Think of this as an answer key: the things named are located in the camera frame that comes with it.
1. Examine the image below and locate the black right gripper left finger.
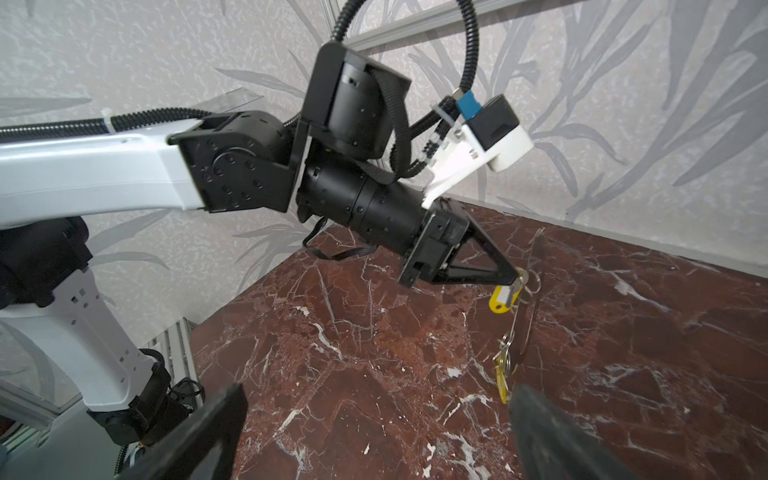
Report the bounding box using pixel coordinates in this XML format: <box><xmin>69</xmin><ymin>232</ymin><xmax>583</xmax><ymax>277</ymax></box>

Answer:
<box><xmin>118</xmin><ymin>383</ymin><xmax>248</xmax><ymax>479</ymax></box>

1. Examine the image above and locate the silver metal key holder plate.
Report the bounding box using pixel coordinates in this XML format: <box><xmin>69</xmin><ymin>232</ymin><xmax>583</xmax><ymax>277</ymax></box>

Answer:
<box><xmin>509</xmin><ymin>227</ymin><xmax>545</xmax><ymax>375</ymax></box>

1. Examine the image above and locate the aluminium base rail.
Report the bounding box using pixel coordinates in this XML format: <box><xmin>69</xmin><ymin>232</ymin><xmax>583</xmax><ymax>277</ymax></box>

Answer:
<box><xmin>143</xmin><ymin>318</ymin><xmax>198</xmax><ymax>386</ymax></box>

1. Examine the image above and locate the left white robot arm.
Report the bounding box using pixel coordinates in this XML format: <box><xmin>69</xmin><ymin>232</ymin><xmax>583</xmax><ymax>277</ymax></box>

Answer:
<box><xmin>1</xmin><ymin>41</ymin><xmax>532</xmax><ymax>446</ymax></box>

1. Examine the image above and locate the upper silver split ring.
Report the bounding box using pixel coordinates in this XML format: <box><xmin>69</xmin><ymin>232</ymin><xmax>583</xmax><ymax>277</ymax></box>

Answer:
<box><xmin>515</xmin><ymin>266</ymin><xmax>543</xmax><ymax>298</ymax></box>

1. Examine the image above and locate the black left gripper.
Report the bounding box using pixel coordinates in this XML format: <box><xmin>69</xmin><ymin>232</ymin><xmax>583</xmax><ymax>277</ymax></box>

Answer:
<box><xmin>398</xmin><ymin>198</ymin><xmax>519</xmax><ymax>288</ymax></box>

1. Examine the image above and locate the yellow key tag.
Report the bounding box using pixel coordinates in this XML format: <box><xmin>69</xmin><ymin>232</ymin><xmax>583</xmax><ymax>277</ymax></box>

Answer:
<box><xmin>488</xmin><ymin>285</ymin><xmax>523</xmax><ymax>314</ymax></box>
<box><xmin>495</xmin><ymin>358</ymin><xmax>510</xmax><ymax>405</ymax></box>

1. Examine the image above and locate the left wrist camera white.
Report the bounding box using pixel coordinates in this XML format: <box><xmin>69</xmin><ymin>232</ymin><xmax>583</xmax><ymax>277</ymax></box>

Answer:
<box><xmin>422</xmin><ymin>91</ymin><xmax>534</xmax><ymax>209</ymax></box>

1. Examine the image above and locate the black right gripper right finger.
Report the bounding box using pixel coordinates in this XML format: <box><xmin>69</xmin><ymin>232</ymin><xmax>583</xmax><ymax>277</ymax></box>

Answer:
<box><xmin>508</xmin><ymin>385</ymin><xmax>640</xmax><ymax>479</ymax></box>

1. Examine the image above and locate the clear plastic wall tray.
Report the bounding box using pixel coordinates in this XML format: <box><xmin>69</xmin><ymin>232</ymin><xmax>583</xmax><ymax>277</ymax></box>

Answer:
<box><xmin>193</xmin><ymin>87</ymin><xmax>264</xmax><ymax>114</ymax></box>

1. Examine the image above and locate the aluminium cage frame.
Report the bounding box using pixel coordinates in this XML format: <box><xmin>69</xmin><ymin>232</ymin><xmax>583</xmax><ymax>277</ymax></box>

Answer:
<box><xmin>320</xmin><ymin>0</ymin><xmax>601</xmax><ymax>52</ymax></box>

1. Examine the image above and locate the left black corrugated cable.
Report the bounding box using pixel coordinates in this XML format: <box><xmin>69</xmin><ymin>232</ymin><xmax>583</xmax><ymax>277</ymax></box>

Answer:
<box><xmin>0</xmin><ymin>0</ymin><xmax>481</xmax><ymax>181</ymax></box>

